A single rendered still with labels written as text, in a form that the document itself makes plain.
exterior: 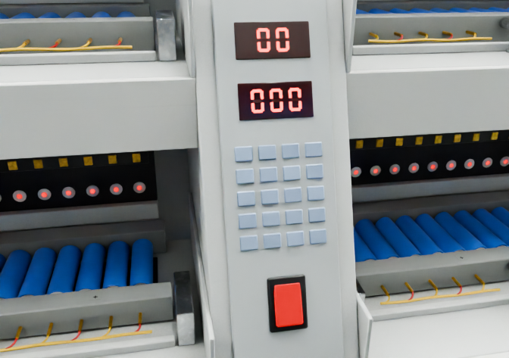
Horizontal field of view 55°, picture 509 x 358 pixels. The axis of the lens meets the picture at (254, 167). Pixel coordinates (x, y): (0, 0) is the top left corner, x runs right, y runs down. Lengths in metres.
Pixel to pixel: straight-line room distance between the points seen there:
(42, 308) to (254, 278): 0.16
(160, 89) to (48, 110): 0.06
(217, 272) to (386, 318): 0.15
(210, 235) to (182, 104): 0.08
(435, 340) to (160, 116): 0.25
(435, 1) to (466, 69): 0.20
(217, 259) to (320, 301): 0.07
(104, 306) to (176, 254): 0.11
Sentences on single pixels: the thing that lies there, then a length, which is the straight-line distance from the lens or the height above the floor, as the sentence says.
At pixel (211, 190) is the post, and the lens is 0.30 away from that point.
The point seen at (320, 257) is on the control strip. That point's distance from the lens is 0.31.
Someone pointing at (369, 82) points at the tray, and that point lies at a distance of 0.33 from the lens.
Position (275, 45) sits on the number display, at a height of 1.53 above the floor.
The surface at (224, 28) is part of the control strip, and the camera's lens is 0.30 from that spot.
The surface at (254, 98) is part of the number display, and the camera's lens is 0.30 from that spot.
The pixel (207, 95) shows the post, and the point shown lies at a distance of 0.30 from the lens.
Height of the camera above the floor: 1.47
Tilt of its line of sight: 3 degrees down
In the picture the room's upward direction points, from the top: 3 degrees counter-clockwise
